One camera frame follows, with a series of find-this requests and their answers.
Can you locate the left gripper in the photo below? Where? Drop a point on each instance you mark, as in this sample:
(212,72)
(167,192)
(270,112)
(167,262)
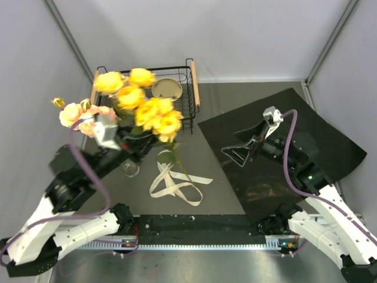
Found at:
(135,144)

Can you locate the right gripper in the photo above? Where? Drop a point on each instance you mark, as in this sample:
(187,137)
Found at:
(240,154)

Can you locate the yellow rose bunch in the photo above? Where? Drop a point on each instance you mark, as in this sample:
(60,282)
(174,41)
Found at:
(136,113)

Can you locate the black wrapping paper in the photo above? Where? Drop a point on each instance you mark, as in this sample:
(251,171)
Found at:
(261,186)

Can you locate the white printed ribbon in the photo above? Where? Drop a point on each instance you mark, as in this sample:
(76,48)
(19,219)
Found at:
(169,182)

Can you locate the pink peony stem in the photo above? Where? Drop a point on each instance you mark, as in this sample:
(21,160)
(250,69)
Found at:
(86,127)

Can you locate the large peach peony stem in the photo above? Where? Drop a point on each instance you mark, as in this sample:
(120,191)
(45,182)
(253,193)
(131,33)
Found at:
(69,113)

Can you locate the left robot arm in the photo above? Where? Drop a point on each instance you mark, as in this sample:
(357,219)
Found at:
(75,208)

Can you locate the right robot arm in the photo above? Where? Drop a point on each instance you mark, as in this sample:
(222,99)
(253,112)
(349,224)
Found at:
(346,242)

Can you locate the clear glass vase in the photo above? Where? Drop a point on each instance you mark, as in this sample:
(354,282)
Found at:
(130,169)

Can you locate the cream floral plate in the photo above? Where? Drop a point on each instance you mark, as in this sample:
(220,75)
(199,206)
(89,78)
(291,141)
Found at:
(167,88)

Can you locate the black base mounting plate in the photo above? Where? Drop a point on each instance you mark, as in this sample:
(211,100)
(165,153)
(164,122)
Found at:
(196,229)

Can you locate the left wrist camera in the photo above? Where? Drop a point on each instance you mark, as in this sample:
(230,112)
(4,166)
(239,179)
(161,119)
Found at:
(105,129)

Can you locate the black wire dish rack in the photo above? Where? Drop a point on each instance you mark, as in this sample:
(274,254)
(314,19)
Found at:
(188,104)

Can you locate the grey slotted cable duct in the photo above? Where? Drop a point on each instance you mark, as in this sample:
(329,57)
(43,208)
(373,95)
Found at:
(269,243)

